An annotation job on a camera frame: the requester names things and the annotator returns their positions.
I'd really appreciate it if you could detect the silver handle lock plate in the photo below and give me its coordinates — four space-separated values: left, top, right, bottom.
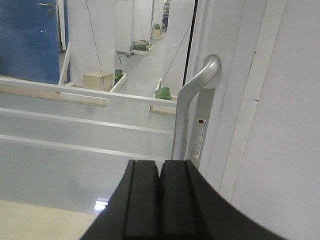
187 88 216 169

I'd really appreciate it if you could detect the silver door handle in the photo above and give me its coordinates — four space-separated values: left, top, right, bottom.
170 53 223 161

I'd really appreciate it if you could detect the distant wooden box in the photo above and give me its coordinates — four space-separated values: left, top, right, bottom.
82 71 114 92

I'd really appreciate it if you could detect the green bag behind glass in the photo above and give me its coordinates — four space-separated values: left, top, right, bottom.
155 86 172 101

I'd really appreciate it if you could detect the white framed transparent sliding door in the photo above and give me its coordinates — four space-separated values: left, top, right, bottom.
0 0 241 216

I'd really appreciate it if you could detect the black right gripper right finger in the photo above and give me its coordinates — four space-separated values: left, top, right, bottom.
159 160 282 240

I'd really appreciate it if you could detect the blue door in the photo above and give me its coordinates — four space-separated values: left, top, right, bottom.
0 0 68 85

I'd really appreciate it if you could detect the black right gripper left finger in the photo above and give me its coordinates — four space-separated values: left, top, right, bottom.
81 160 159 240

